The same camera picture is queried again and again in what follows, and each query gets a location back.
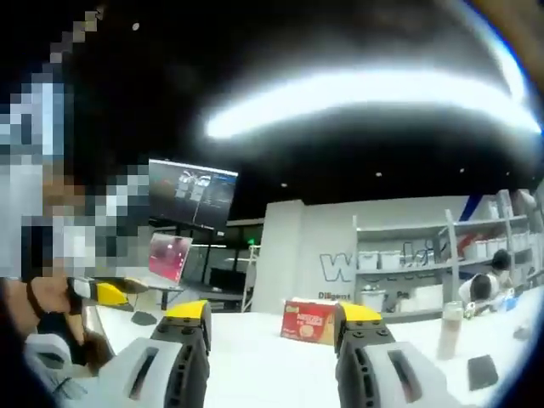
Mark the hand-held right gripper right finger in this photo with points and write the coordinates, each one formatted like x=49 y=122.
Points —
x=361 y=340

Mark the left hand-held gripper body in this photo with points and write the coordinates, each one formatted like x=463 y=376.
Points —
x=83 y=289

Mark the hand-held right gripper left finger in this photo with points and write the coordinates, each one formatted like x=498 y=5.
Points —
x=187 y=340

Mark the red coffee box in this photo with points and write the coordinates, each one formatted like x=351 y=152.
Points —
x=308 y=323

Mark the clear glass cup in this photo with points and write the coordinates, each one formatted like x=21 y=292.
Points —
x=450 y=336

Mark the person's left hand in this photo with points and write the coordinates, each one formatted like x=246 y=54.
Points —
x=53 y=297

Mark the black computer mouse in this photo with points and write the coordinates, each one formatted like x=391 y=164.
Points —
x=142 y=318

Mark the white laptop desk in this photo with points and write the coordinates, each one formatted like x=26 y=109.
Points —
x=204 y=292

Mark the laptop with red screen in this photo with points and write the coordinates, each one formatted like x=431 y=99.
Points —
x=168 y=257

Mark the person in grey shirt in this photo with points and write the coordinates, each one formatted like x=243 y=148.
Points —
x=51 y=365

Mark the white step ladder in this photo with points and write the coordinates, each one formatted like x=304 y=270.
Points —
x=251 y=276

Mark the black phone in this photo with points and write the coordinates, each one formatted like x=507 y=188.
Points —
x=482 y=373

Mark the large monitor screen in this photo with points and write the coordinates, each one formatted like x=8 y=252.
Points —
x=191 y=195

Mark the grey metal shelf rack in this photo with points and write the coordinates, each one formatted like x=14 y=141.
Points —
x=425 y=229

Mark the ceiling light strip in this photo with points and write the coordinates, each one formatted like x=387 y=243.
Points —
x=361 y=98

